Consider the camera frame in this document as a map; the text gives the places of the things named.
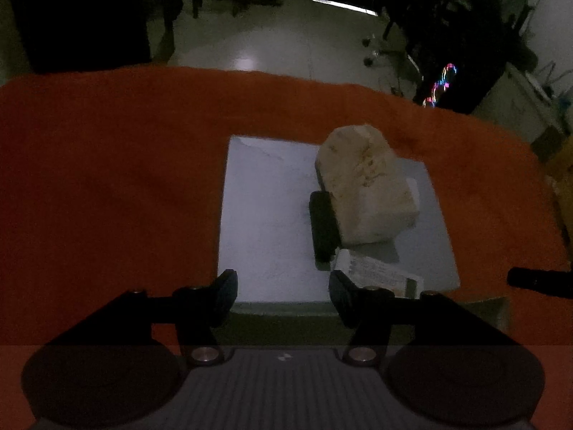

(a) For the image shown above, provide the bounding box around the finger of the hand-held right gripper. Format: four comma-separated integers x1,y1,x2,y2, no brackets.
507,267,573,299

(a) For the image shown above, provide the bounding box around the white cardboard box with lid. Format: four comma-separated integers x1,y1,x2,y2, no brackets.
218,135,510,347

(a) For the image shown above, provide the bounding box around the computer tower with coloured lights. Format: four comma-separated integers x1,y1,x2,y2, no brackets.
414,51,507,115

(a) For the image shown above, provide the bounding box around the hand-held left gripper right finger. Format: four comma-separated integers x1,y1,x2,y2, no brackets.
329,270,520,365

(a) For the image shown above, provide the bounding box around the orange cloth covered desktop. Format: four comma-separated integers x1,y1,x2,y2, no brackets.
0,66,573,430

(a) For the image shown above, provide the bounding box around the cream tissue packet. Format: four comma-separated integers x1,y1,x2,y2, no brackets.
316,124,420,245

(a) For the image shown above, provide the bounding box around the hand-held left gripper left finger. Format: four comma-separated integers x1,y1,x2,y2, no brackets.
45,269,239,367

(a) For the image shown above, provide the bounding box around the black office chair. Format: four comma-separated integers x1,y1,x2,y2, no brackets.
362,0,427,82

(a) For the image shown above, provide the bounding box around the black rectangular case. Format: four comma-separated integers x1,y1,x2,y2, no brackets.
309,191,341,262

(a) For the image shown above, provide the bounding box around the brown cardboard box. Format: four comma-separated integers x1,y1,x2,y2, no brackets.
530,128,565,163

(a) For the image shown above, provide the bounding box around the dark cabinet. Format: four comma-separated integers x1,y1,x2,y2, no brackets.
0,0,174,75

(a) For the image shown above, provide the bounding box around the white side table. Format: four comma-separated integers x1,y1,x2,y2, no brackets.
473,63,573,145

